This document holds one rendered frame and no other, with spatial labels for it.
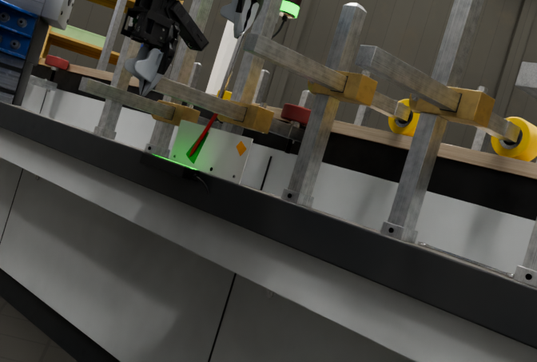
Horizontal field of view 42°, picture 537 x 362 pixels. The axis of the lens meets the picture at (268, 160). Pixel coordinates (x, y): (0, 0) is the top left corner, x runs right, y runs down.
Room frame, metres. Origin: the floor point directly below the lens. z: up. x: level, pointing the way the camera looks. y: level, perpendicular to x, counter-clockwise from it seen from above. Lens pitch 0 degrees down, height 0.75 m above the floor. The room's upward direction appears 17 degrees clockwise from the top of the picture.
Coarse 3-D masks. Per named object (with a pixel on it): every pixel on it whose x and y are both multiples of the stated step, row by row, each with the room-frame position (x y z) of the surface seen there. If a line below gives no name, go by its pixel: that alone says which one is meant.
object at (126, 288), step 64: (128, 128) 2.22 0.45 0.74; (0, 192) 2.75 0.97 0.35; (64, 192) 2.41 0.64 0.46; (320, 192) 1.62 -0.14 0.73; (384, 192) 1.49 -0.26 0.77; (448, 192) 1.39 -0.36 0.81; (512, 192) 1.30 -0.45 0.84; (0, 256) 2.63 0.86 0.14; (64, 256) 2.32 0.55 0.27; (128, 256) 2.08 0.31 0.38; (192, 256) 1.88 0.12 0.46; (512, 256) 1.27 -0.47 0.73; (64, 320) 2.29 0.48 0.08; (128, 320) 2.01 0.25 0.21; (192, 320) 1.83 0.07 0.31; (256, 320) 1.67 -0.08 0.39; (320, 320) 1.54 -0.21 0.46
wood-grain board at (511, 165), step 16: (336, 128) 1.61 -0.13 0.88; (352, 128) 1.57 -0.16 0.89; (368, 128) 1.54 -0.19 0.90; (384, 144) 1.51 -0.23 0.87; (400, 144) 1.48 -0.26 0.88; (464, 160) 1.36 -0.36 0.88; (480, 160) 1.34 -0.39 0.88; (496, 160) 1.32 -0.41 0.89; (512, 160) 1.30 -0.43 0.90; (528, 176) 1.27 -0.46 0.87
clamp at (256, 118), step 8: (240, 104) 1.53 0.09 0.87; (248, 104) 1.51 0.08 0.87; (248, 112) 1.51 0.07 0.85; (256, 112) 1.49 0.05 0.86; (264, 112) 1.50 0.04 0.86; (272, 112) 1.52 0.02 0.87; (224, 120) 1.56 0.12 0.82; (232, 120) 1.54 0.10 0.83; (248, 120) 1.50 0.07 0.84; (256, 120) 1.49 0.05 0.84; (264, 120) 1.51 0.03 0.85; (248, 128) 1.52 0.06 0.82; (256, 128) 1.49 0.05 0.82; (264, 128) 1.51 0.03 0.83
